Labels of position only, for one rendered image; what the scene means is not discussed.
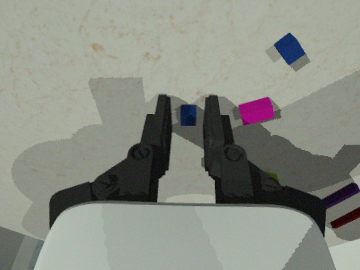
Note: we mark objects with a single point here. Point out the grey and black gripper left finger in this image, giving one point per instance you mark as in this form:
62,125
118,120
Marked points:
130,179

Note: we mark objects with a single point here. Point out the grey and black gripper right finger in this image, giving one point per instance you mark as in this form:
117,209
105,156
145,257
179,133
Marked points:
237,180

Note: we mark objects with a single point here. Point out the purple rod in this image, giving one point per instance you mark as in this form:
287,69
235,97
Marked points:
341,195

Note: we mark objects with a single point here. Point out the small blue block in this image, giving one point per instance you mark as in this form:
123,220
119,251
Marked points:
289,48
188,115

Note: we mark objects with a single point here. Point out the magenta block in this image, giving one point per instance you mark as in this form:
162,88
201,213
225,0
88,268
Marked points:
255,111

